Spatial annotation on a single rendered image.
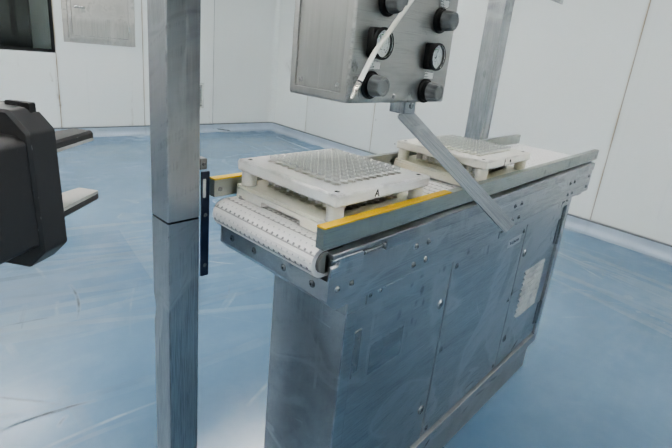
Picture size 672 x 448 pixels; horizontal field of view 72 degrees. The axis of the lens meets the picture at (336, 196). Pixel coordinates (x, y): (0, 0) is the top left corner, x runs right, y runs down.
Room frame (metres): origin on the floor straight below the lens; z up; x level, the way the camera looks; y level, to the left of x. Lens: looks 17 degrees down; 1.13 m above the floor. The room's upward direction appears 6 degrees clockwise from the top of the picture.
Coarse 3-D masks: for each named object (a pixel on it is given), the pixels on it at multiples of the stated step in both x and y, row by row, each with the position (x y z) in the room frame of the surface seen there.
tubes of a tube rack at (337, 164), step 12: (300, 156) 0.82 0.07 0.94; (312, 156) 0.83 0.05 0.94; (324, 156) 0.84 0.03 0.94; (336, 156) 0.85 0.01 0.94; (348, 156) 0.86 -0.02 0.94; (312, 168) 0.75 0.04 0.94; (324, 168) 0.76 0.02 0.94; (336, 168) 0.76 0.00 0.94; (348, 168) 0.76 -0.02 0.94; (360, 168) 0.78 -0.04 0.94; (372, 168) 0.79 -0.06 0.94
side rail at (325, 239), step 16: (560, 160) 1.30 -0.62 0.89; (576, 160) 1.40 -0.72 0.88; (496, 176) 1.02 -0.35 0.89; (512, 176) 1.05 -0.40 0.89; (528, 176) 1.12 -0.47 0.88; (464, 192) 0.88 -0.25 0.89; (496, 192) 0.99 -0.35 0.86; (400, 208) 0.72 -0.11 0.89; (416, 208) 0.75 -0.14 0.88; (432, 208) 0.79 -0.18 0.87; (448, 208) 0.84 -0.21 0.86; (352, 224) 0.63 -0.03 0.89; (368, 224) 0.66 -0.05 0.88; (384, 224) 0.69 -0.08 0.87; (400, 224) 0.72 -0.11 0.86; (320, 240) 0.59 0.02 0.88; (336, 240) 0.61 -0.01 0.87; (352, 240) 0.63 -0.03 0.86
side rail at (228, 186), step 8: (504, 136) 1.67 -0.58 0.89; (512, 136) 1.70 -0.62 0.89; (520, 136) 1.75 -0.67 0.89; (504, 144) 1.65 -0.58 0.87; (392, 152) 1.17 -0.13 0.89; (384, 160) 1.13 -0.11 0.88; (392, 160) 1.15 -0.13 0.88; (216, 184) 0.77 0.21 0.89; (224, 184) 0.78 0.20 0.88; (232, 184) 0.80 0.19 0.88; (216, 192) 0.77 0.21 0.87; (224, 192) 0.78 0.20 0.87; (232, 192) 0.80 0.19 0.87
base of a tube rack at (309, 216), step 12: (264, 180) 0.83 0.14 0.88; (240, 192) 0.79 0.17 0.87; (252, 192) 0.76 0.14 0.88; (264, 192) 0.76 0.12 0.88; (276, 192) 0.77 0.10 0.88; (264, 204) 0.75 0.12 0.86; (276, 204) 0.72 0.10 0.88; (288, 204) 0.71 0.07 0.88; (300, 204) 0.71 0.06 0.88; (312, 204) 0.72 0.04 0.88; (372, 204) 0.75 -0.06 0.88; (384, 204) 0.76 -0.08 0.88; (300, 216) 0.68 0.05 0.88; (312, 216) 0.66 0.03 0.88; (324, 216) 0.67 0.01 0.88; (312, 228) 0.66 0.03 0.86
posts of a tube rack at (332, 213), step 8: (248, 176) 0.78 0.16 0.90; (256, 176) 0.79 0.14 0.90; (248, 184) 0.78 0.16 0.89; (256, 184) 0.80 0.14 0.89; (408, 192) 0.81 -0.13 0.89; (416, 192) 0.80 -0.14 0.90; (328, 208) 0.65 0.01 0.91; (336, 208) 0.64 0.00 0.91; (344, 208) 0.65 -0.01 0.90; (328, 216) 0.64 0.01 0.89; (336, 216) 0.64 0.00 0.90
